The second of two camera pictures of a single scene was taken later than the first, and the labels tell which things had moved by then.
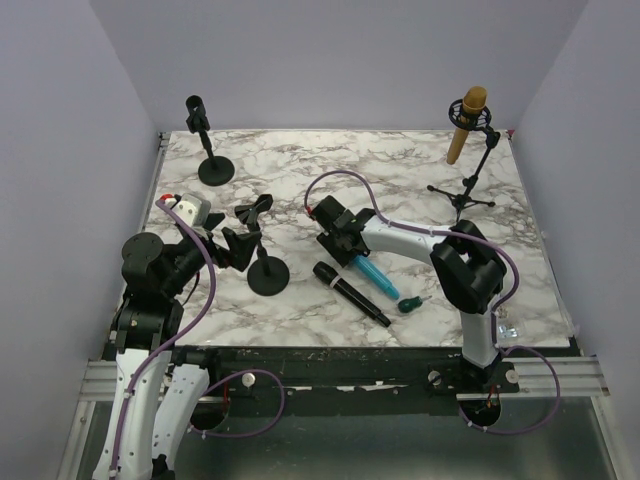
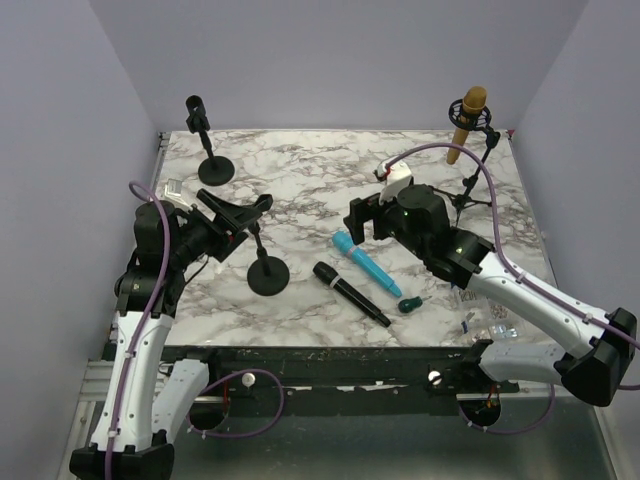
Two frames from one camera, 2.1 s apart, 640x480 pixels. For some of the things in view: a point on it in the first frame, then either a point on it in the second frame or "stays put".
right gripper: (342, 257) -> (364, 210)
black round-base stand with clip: (268, 275) stays put
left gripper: (241, 245) -> (225, 241)
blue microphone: (377, 276) stays put
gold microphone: (474, 102) stays put
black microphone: (328, 274) stays put
